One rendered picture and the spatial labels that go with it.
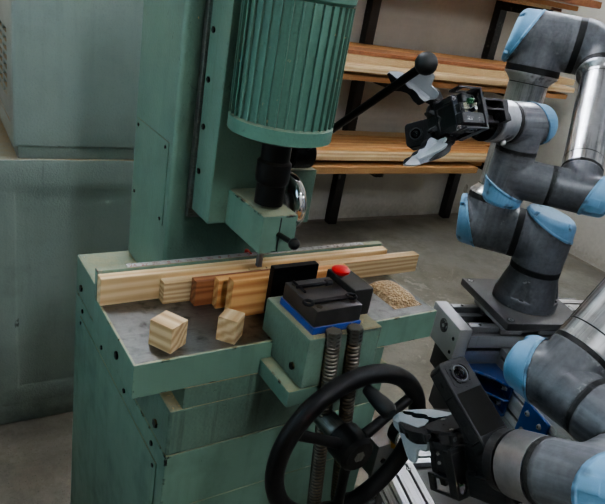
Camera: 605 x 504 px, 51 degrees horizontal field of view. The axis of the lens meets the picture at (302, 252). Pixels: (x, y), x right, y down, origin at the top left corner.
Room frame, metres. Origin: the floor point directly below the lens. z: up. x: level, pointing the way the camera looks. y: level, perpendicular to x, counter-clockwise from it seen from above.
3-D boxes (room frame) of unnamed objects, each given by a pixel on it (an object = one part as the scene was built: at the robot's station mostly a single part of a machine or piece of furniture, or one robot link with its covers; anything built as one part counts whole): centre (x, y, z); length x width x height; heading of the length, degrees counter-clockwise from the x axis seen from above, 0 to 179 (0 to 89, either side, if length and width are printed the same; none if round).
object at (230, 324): (0.86, 0.09, 0.92); 0.03 x 0.03 x 0.04; 78
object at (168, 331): (0.81, 0.18, 0.92); 0.04 x 0.04 x 0.04; 67
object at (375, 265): (1.10, -0.01, 0.92); 0.58 x 0.02 x 0.04; 126
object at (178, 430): (1.14, 0.15, 0.76); 0.57 x 0.45 x 0.09; 36
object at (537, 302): (1.40, -0.55, 0.87); 0.15 x 0.15 x 0.10
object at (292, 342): (0.90, -0.05, 0.92); 0.15 x 0.13 x 0.09; 126
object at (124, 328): (0.97, 0.00, 0.87); 0.61 x 0.30 x 0.06; 126
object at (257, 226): (1.06, 0.08, 1.03); 0.14 x 0.07 x 0.09; 36
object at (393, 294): (1.13, -0.19, 0.91); 0.10 x 0.07 x 0.02; 36
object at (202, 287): (1.02, 0.08, 0.92); 0.23 x 0.02 x 0.05; 126
